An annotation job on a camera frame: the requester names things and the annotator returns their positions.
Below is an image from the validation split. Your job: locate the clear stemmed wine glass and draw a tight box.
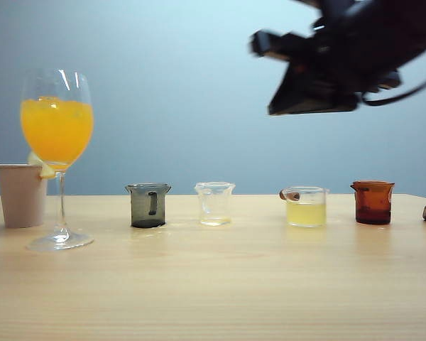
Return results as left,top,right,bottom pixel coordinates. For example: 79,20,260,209
19,67,95,252

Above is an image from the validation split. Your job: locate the yellow lemon slice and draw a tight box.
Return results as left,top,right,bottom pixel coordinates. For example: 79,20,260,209
27,151,56,179

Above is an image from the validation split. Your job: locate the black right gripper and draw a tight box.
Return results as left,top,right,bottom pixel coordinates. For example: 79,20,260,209
268,28,403,117

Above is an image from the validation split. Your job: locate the brown paper cup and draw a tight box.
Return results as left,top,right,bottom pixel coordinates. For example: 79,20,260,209
0,163,49,229

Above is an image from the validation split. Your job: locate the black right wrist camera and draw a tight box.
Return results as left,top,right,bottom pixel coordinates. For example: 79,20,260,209
248,29,290,60

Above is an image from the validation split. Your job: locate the clear glass measuring cup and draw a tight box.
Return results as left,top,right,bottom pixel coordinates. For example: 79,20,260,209
193,181,236,227

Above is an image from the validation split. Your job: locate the measuring cup with yellow liquid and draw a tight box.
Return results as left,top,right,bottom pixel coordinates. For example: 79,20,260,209
279,185,331,229

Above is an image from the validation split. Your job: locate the grey smoked measuring cup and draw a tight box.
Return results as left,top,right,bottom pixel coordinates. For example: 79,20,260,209
124,183,173,229

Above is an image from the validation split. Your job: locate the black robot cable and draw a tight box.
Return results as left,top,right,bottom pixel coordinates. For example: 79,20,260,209
361,67,426,107

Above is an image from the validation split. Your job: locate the amber brown measuring cup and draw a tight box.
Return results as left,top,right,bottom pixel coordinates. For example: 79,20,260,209
350,180,396,225

